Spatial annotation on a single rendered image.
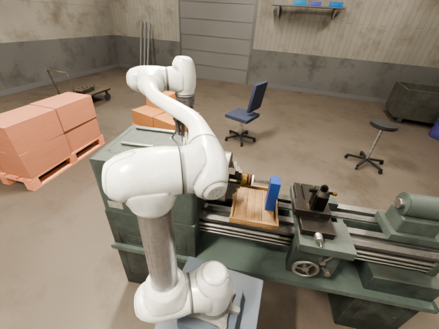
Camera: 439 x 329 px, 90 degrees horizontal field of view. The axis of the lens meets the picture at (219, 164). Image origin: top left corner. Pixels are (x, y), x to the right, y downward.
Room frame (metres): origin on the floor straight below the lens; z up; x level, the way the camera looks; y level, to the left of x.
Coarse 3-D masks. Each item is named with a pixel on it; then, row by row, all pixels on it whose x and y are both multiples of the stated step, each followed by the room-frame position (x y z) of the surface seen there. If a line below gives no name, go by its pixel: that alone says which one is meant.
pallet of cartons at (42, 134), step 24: (72, 96) 3.12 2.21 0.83; (0, 120) 2.18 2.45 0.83; (24, 120) 2.22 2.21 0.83; (48, 120) 2.47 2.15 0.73; (72, 120) 2.79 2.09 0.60; (96, 120) 3.20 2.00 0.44; (0, 144) 2.05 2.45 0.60; (24, 144) 2.11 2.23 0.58; (48, 144) 2.36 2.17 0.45; (72, 144) 2.69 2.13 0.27; (96, 144) 3.14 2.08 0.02; (0, 168) 2.09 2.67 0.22; (24, 168) 2.01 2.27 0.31; (48, 168) 2.23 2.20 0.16
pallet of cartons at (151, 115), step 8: (152, 104) 4.04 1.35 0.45; (136, 112) 3.77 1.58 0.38; (144, 112) 3.74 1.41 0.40; (152, 112) 3.77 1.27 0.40; (160, 112) 3.79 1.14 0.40; (136, 120) 3.79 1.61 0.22; (144, 120) 3.67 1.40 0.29; (152, 120) 3.58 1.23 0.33; (160, 120) 3.46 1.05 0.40; (168, 120) 3.47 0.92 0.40; (160, 128) 3.48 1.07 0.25; (168, 128) 3.36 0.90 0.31
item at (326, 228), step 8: (296, 184) 1.23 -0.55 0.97; (304, 184) 1.24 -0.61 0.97; (296, 192) 1.14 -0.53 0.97; (304, 192) 1.15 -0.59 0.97; (304, 224) 0.87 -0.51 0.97; (312, 224) 0.87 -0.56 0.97; (320, 224) 0.87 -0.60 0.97; (328, 224) 0.88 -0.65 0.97; (304, 232) 0.83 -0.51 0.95; (312, 232) 0.82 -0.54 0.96; (320, 232) 0.82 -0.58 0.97; (328, 232) 0.82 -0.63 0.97
